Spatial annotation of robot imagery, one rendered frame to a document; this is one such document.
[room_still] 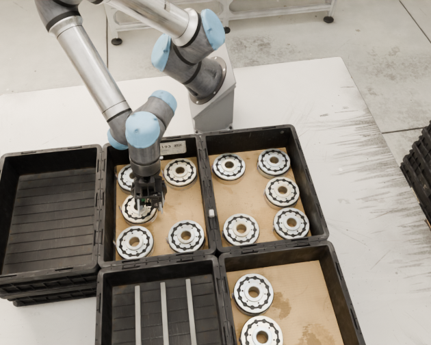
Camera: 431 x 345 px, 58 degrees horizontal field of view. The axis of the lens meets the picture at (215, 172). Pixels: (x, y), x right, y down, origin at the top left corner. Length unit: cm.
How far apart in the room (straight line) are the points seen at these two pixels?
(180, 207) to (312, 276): 43
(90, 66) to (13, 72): 209
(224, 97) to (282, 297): 69
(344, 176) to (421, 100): 156
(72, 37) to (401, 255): 115
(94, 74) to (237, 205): 55
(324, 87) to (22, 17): 261
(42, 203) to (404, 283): 112
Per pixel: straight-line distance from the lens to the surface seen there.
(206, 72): 138
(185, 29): 121
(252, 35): 314
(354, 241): 134
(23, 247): 124
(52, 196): 130
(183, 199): 119
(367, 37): 332
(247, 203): 118
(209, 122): 146
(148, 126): 87
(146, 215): 114
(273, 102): 164
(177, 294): 108
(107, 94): 106
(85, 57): 108
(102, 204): 112
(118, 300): 110
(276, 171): 122
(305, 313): 108
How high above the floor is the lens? 186
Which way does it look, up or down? 56 degrees down
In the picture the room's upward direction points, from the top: straight up
